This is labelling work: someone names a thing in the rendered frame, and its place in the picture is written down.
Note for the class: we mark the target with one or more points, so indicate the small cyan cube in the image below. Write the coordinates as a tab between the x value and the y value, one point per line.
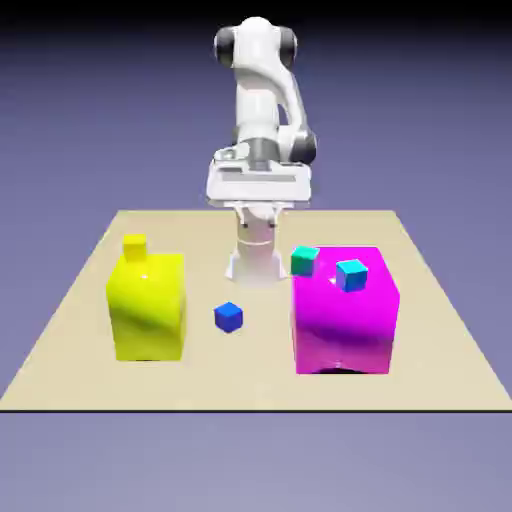
352	276

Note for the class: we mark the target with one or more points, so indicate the large yellow box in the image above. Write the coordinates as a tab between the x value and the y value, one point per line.
146	304

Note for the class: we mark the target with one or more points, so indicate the large magenta box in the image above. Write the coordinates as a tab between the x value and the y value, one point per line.
344	324

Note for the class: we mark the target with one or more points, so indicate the small yellow cube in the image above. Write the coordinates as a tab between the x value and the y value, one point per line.
134	247

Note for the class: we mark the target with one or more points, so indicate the small blue cube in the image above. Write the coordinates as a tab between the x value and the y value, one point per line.
228	318

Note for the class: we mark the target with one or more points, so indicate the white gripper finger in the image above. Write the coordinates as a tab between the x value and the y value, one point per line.
242	216
273	216

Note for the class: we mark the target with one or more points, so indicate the small green cube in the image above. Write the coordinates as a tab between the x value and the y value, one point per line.
303	262

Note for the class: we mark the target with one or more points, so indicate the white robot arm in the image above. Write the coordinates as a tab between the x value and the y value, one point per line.
256	80

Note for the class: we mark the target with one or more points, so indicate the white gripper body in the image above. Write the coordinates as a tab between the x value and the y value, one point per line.
258	188

